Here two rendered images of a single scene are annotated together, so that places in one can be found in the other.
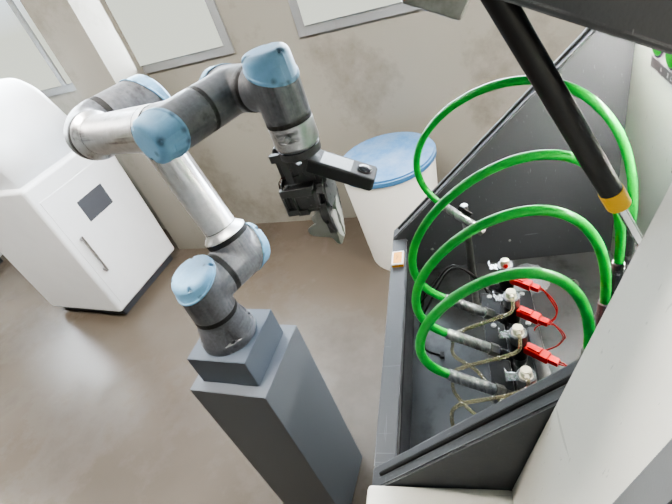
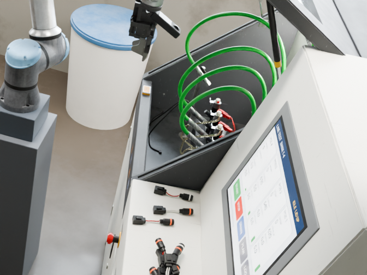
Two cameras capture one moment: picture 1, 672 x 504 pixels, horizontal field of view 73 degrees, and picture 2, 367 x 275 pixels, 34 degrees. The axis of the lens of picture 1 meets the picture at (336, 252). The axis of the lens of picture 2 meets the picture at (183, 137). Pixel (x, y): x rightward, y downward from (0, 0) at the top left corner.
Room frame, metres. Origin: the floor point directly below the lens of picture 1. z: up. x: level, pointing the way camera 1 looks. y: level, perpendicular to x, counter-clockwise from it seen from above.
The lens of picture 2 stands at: (-0.96, 0.73, 2.21)
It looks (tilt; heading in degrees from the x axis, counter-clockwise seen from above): 35 degrees down; 329
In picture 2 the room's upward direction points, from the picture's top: 16 degrees clockwise
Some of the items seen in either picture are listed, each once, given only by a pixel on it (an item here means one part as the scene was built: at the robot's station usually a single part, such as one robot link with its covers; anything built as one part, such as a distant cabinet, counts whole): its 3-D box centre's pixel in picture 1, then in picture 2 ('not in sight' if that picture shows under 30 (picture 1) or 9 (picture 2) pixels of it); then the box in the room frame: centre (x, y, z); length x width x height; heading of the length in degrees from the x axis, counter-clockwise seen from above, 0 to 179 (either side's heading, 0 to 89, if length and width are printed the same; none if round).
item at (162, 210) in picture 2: not in sight; (173, 210); (0.20, 0.00, 0.99); 0.12 x 0.02 x 0.02; 78
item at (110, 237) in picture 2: not in sight; (113, 238); (0.28, 0.14, 0.80); 0.05 x 0.04 x 0.05; 159
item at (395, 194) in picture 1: (397, 205); (106, 69); (2.07, -0.40, 0.31); 0.51 x 0.51 x 0.62
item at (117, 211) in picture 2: not in sight; (116, 220); (0.69, -0.05, 0.44); 0.65 x 0.02 x 0.68; 159
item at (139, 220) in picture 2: not in sight; (153, 220); (0.16, 0.08, 0.99); 0.12 x 0.02 x 0.02; 77
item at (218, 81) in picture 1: (227, 93); not in sight; (0.77, 0.08, 1.51); 0.11 x 0.11 x 0.08; 40
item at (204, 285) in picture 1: (203, 288); (24, 61); (0.91, 0.34, 1.07); 0.13 x 0.12 x 0.14; 130
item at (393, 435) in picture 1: (401, 349); (139, 140); (0.68, -0.07, 0.87); 0.62 x 0.04 x 0.16; 159
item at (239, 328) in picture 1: (221, 321); (19, 89); (0.90, 0.34, 0.95); 0.15 x 0.15 x 0.10
